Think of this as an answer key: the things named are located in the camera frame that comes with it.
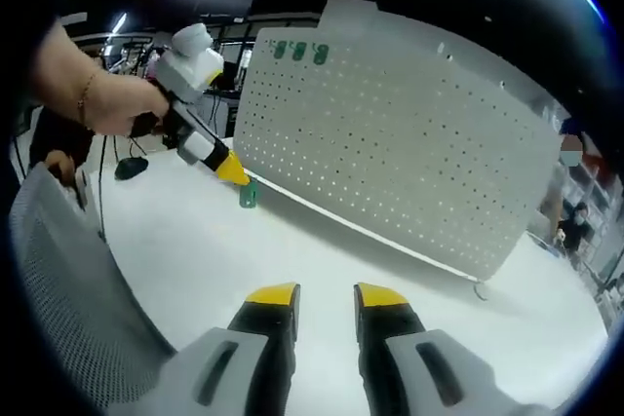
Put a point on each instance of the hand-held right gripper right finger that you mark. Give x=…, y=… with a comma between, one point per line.
x=439, y=372

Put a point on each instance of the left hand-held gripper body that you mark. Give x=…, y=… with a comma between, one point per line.
x=190, y=70

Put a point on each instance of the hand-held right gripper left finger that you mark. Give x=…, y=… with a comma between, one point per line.
x=244, y=367

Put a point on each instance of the green hook assembly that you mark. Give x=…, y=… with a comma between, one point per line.
x=320, y=54
x=299, y=51
x=248, y=197
x=280, y=49

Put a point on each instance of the white perforated mounting plate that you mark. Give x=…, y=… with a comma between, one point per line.
x=390, y=143

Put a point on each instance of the person's left hand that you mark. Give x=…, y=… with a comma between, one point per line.
x=127, y=102

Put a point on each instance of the black computer mouse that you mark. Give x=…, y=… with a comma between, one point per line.
x=131, y=168

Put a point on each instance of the grey mesh chair back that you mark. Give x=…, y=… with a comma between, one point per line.
x=63, y=265

